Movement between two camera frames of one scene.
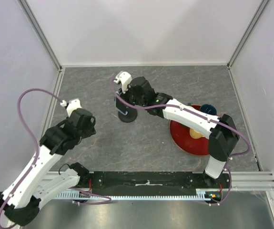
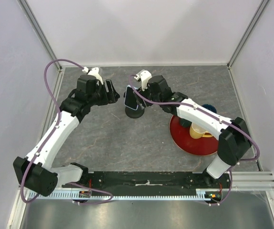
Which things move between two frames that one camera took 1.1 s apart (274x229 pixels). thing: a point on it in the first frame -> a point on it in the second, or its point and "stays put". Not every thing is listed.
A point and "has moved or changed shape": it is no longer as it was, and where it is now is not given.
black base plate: x=140 y=181 stays put
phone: x=120 y=106 has moved or changed shape
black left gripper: x=91 y=130 -> x=110 y=97
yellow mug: x=195 y=134 stays put
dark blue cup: x=208 y=109 stays put
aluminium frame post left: x=41 y=34 stays put
